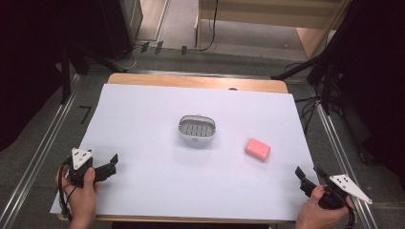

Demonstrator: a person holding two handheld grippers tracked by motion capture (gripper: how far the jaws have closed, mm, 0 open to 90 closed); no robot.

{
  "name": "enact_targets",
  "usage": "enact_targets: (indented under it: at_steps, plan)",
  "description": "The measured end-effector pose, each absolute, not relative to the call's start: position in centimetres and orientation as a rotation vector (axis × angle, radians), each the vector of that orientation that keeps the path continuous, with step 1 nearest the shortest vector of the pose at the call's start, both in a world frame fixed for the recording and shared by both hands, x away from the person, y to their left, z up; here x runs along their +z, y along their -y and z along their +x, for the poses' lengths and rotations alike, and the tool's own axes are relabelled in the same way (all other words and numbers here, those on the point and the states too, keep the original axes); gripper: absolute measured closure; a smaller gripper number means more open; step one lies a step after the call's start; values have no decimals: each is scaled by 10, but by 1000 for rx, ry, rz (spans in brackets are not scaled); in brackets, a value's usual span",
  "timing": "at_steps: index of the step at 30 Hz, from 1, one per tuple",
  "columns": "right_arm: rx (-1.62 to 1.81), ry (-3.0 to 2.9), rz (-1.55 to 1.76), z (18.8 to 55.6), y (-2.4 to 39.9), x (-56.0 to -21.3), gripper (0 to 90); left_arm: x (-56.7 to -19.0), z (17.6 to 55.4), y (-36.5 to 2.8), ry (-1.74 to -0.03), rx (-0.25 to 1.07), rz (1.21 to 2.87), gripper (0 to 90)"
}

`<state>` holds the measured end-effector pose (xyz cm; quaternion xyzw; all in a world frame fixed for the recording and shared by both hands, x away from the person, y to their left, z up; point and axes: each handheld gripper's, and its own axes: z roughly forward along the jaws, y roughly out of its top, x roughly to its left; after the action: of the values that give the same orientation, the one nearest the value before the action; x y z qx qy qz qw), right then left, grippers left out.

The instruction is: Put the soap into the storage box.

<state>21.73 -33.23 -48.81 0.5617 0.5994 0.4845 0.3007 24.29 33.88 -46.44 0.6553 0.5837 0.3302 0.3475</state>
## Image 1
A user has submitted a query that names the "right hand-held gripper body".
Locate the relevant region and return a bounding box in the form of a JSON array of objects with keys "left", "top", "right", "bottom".
[{"left": 313, "top": 173, "right": 373, "bottom": 212}]

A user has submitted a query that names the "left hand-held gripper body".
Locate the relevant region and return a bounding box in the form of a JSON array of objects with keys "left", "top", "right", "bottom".
[{"left": 65, "top": 147, "right": 111, "bottom": 189}]

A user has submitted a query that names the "person's right hand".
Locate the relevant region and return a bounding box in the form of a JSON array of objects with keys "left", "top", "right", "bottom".
[{"left": 295, "top": 185, "right": 355, "bottom": 229}]

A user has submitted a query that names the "person's left hand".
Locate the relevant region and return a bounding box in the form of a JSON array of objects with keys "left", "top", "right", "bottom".
[{"left": 54, "top": 166, "right": 99, "bottom": 229}]

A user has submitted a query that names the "pink soap bar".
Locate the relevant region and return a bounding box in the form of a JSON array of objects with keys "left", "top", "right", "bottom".
[{"left": 244, "top": 137, "right": 272, "bottom": 162}]

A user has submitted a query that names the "white paper sheet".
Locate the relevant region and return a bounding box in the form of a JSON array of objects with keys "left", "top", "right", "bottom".
[{"left": 49, "top": 83, "right": 320, "bottom": 222}]

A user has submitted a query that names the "white grey soap dish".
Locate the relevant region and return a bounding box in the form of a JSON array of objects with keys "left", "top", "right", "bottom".
[{"left": 177, "top": 114, "right": 217, "bottom": 143}]

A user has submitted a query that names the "black metal stand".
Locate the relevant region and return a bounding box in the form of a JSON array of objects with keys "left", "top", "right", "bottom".
[{"left": 58, "top": 44, "right": 127, "bottom": 105}]

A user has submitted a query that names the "black tripod stand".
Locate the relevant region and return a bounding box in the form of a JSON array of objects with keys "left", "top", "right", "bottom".
[{"left": 270, "top": 47, "right": 335, "bottom": 115}]

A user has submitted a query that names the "black curtain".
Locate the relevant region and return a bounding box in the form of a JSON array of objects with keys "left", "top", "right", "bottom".
[
  {"left": 0, "top": 0, "right": 134, "bottom": 153},
  {"left": 313, "top": 0, "right": 405, "bottom": 189}
]

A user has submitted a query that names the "metal floor rail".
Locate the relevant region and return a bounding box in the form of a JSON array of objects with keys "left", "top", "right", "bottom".
[
  {"left": 0, "top": 73, "right": 82, "bottom": 229},
  {"left": 313, "top": 102, "right": 380, "bottom": 229}
]

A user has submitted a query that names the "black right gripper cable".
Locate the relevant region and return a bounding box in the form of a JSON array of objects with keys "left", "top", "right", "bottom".
[{"left": 345, "top": 198, "right": 356, "bottom": 229}]

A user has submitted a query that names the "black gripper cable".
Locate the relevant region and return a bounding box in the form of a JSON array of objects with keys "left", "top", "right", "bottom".
[
  {"left": 57, "top": 156, "right": 74, "bottom": 221},
  {"left": 345, "top": 198, "right": 356, "bottom": 229}
]

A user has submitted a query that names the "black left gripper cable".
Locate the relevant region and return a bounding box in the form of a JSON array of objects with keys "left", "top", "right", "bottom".
[{"left": 57, "top": 156, "right": 74, "bottom": 221}]

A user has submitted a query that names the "bundle of black floor cables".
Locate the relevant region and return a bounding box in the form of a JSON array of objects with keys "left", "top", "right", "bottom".
[{"left": 284, "top": 61, "right": 343, "bottom": 136}]

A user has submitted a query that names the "white floor cable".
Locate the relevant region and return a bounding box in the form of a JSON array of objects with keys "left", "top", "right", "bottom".
[{"left": 112, "top": 44, "right": 142, "bottom": 73}]

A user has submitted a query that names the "black hanging cable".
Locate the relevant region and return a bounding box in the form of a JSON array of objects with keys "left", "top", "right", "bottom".
[{"left": 185, "top": 0, "right": 220, "bottom": 53}]

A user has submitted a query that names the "light wooden furniture frame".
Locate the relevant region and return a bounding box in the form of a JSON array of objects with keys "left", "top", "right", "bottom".
[{"left": 194, "top": 0, "right": 352, "bottom": 61}]

